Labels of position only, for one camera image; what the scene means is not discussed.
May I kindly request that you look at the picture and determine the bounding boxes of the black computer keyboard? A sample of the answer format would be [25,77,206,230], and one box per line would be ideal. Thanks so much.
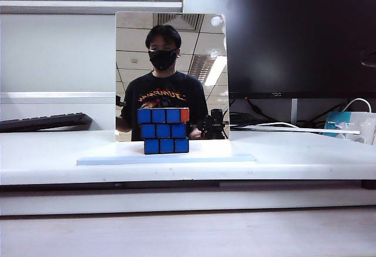
[0,112,93,133]

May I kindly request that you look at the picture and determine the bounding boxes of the black AOC computer monitor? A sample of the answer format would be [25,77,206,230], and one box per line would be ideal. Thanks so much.
[182,0,376,100]

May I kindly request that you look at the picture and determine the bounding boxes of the silver monitor stand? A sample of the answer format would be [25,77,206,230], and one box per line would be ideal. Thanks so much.
[291,98,299,125]

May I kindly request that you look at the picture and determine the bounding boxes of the blue and white box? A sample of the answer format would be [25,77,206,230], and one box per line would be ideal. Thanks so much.
[322,111,376,145]

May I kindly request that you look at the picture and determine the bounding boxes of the black cable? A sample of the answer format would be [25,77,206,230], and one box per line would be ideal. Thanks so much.
[229,97,347,127]

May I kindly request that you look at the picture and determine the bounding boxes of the white cable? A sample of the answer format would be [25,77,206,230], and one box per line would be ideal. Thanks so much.
[340,98,373,114]

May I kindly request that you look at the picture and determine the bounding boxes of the grey partition rail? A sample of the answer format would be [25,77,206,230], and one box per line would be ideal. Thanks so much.
[0,0,184,15]

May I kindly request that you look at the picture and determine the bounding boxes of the square frameless mirror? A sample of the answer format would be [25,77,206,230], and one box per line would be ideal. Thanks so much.
[114,11,231,142]

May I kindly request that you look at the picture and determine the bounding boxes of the light blue flat board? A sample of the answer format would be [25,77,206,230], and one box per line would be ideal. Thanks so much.
[76,141,257,166]

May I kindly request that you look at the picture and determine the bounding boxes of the Rubik's Cube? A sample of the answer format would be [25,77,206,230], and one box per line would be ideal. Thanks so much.
[137,107,190,155]

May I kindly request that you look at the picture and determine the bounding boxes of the white raised desk shelf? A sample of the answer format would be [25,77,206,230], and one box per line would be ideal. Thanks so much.
[0,129,376,186]

